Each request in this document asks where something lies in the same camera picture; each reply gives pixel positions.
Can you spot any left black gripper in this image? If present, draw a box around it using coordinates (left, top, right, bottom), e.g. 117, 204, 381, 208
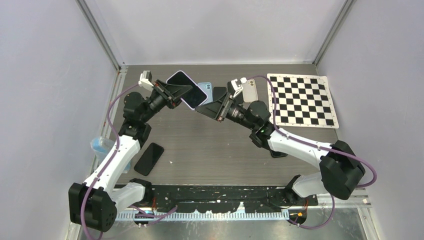
141, 80, 192, 123

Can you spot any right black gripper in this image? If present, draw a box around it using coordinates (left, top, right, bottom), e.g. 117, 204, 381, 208
195, 91, 257, 131

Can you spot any phone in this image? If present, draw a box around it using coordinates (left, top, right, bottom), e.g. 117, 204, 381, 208
165, 70, 209, 111
212, 86, 227, 102
270, 150, 288, 158

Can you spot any light-blue phone case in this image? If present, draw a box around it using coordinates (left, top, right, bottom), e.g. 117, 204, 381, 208
198, 82, 213, 105

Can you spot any black smartphone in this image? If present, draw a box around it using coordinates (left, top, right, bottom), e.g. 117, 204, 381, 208
231, 91, 244, 104

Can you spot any beige phone case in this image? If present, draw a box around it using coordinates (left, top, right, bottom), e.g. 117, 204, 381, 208
241, 78, 258, 103

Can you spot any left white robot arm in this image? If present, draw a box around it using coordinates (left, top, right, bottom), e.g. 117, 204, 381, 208
68, 80, 192, 239

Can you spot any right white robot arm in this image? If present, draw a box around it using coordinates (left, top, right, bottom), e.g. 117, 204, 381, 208
195, 93, 366, 205

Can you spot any black phone bare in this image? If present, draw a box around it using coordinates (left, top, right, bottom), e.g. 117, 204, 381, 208
133, 142, 165, 176

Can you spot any phone in black case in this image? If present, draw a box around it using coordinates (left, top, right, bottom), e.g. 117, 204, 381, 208
270, 150, 288, 158

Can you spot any checkerboard calibration mat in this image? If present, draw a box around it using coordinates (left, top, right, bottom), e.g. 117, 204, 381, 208
267, 73, 339, 129

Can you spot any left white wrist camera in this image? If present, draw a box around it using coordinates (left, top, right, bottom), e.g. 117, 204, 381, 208
138, 70, 154, 92

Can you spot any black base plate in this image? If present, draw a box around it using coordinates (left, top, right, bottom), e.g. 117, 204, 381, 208
134, 185, 318, 214

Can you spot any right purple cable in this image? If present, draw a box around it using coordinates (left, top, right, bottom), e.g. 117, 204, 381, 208
245, 75, 378, 231

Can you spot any purple cable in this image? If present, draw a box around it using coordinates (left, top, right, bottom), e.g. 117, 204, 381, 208
245, 75, 378, 231
81, 82, 142, 240

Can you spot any aluminium front rail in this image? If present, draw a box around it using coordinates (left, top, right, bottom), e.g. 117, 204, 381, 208
71, 186, 372, 222

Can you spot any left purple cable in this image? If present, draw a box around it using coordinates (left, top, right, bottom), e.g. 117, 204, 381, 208
81, 82, 142, 240

